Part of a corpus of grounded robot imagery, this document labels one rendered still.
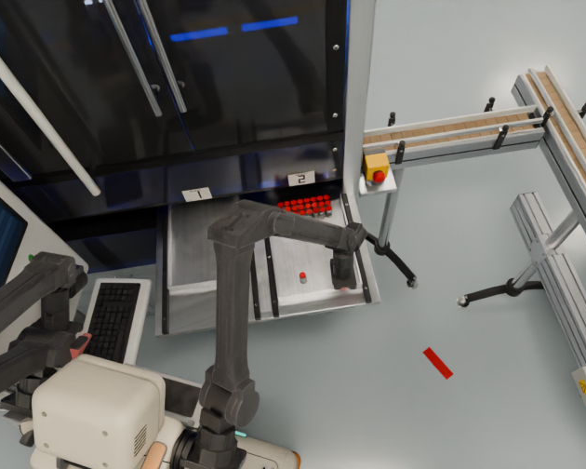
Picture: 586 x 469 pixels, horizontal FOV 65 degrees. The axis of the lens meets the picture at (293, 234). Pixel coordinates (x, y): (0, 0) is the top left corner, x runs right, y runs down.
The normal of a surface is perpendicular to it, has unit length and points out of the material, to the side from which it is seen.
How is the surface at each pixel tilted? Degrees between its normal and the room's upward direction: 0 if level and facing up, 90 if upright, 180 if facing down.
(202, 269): 0
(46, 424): 48
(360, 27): 90
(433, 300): 0
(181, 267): 0
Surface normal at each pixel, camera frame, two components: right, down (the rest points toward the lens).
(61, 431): -0.25, 0.29
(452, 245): -0.07, -0.49
